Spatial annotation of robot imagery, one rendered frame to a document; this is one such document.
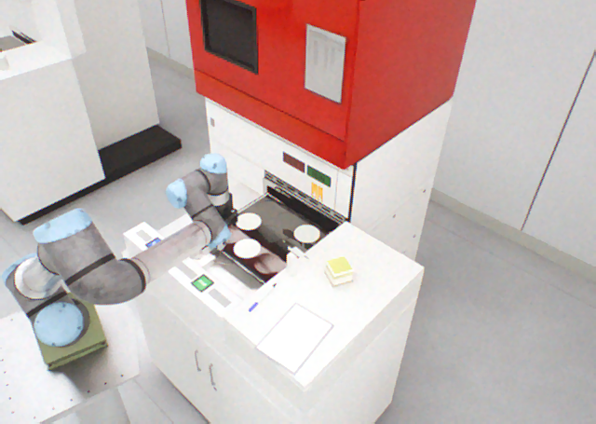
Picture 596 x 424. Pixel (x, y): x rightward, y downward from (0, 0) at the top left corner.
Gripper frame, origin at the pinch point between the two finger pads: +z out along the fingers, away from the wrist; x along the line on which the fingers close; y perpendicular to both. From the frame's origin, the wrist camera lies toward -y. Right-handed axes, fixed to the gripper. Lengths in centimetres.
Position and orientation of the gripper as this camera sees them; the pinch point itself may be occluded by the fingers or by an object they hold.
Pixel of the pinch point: (217, 248)
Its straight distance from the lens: 172.9
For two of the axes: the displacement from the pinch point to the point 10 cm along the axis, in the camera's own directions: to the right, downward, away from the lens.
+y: 5.6, -5.2, 6.5
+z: -0.1, 7.7, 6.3
